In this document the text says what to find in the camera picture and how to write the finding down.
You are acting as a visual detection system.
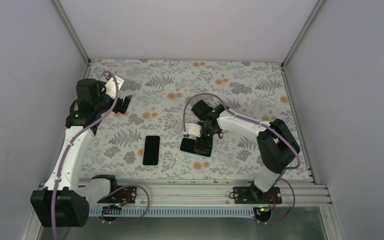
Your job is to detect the black phone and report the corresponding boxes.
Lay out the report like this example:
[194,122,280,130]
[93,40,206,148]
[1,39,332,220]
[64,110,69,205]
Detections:
[142,135,161,166]
[179,137,212,158]

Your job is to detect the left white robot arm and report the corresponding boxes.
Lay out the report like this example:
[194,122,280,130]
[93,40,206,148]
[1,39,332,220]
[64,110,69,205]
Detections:
[30,76,132,228]

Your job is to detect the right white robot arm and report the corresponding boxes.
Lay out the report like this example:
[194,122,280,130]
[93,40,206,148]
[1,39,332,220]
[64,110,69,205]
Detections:
[183,100,300,204]

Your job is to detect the black phone in white case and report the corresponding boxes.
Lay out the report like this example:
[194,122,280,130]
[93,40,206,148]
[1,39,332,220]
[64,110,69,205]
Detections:
[142,135,161,166]

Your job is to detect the floral patterned table mat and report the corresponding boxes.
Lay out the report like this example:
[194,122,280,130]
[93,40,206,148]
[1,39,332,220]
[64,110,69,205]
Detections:
[80,58,299,181]

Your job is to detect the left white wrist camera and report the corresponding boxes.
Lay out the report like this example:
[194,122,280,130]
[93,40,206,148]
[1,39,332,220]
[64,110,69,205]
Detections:
[104,76,125,100]

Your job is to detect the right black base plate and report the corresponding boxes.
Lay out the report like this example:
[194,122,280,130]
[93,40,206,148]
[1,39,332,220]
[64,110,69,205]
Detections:
[228,186,283,205]

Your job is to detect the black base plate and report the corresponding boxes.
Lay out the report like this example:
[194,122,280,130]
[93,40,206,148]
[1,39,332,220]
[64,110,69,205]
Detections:
[228,186,283,205]
[97,186,137,205]

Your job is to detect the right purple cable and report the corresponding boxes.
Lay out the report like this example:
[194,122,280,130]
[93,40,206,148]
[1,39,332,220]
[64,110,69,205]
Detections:
[182,93,302,183]

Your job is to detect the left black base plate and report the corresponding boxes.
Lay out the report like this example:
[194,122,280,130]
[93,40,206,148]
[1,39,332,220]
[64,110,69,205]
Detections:
[97,186,137,205]

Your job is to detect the aluminium mounting rail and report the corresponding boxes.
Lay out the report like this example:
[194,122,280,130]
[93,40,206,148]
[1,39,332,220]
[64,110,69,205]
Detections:
[118,179,332,207]

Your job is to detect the white slotted cable duct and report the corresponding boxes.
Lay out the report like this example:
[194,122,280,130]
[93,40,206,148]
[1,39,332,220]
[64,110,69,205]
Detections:
[104,206,256,218]

